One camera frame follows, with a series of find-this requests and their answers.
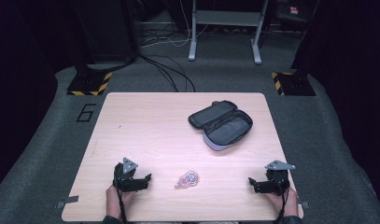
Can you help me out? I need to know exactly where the hand-held gripper cable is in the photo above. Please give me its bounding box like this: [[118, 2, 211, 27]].
[[273, 174, 290, 224], [115, 177, 129, 224]]

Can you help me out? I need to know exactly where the pink correction tape dispenser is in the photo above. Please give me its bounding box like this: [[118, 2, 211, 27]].
[[174, 170, 201, 190]]

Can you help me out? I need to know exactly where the black cabinet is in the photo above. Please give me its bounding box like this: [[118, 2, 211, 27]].
[[70, 0, 141, 64]]

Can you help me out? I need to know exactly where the person's right hand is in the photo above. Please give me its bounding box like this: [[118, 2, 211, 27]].
[[266, 187, 300, 217]]

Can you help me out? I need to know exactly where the right hand-held gripper cable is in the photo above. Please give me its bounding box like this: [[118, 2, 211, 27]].
[[273, 174, 290, 224]]

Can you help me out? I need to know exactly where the white floor cable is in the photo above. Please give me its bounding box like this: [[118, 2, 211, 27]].
[[140, 0, 210, 49]]

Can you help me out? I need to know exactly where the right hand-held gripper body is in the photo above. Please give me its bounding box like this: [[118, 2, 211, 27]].
[[255, 160, 297, 196]]

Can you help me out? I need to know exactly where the black stand base hazard tape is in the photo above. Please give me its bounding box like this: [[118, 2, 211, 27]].
[[66, 63, 113, 97], [270, 68, 317, 97]]

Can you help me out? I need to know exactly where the person's left hand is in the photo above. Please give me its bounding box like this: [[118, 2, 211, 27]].
[[105, 184, 137, 220]]

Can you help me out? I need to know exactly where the left hand-held gripper cable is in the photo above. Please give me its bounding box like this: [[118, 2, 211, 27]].
[[115, 177, 129, 224]]

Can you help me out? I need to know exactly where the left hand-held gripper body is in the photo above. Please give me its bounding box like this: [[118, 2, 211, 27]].
[[112, 157, 148, 193]]

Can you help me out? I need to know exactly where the black floor cable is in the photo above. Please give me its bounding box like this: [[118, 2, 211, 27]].
[[137, 53, 197, 93]]

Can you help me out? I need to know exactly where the open dark pencil case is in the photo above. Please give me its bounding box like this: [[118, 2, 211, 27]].
[[188, 99, 254, 152]]

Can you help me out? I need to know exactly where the dark box red label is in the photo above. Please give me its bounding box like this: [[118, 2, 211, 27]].
[[274, 0, 305, 23]]

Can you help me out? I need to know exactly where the white metal desk frame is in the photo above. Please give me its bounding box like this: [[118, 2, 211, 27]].
[[188, 0, 270, 65]]

